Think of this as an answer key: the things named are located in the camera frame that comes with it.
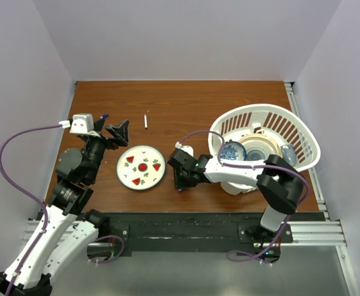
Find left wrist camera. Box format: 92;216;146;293
70;113;94;134

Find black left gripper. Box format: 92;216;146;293
83;118;128;182

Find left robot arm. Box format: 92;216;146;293
0;113;129;295

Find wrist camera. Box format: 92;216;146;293
175;142;194;157
70;113;94;134

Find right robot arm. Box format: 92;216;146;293
167;149;309;242

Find grey cup in basket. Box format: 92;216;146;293
280;144;297;167

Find blue patterned bowl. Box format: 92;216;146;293
219;141;247;161

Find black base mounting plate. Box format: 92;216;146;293
88;212;293;257

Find beige stacked plates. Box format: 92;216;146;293
239;133;283;161

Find watermelon pattern plate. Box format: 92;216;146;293
116;145;165;191

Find white plastic basket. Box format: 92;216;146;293
209;104;322;195

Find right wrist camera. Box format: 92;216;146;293
175;142;194;157

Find plain white blue-end pen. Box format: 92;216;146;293
144;114;148;130

